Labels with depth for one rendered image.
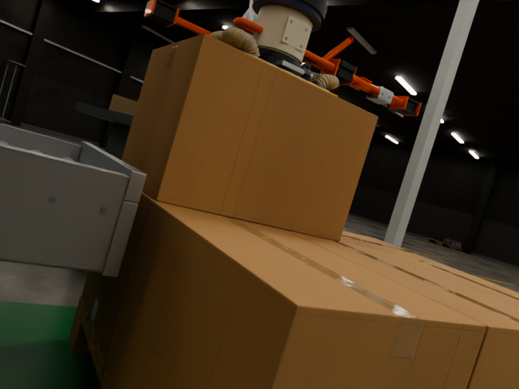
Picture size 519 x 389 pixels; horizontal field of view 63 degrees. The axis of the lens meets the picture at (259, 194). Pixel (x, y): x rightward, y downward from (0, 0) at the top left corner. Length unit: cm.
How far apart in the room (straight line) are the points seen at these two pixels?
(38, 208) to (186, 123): 38
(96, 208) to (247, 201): 42
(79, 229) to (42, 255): 7
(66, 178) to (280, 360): 50
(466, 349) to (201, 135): 69
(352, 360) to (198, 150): 63
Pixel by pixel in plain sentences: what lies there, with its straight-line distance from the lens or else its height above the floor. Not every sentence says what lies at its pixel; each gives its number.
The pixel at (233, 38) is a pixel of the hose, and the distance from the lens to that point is 122.
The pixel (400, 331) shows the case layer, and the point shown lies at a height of 52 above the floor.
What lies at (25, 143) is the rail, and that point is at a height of 56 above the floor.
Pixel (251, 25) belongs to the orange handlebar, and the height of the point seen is 107.
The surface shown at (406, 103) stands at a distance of 170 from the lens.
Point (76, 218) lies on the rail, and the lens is 84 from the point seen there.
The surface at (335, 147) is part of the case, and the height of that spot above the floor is 81.
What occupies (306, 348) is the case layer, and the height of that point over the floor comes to 49.
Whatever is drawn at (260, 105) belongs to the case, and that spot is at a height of 84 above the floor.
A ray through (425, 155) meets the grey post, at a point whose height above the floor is 130.
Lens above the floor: 67
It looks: 3 degrees down
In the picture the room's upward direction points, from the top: 17 degrees clockwise
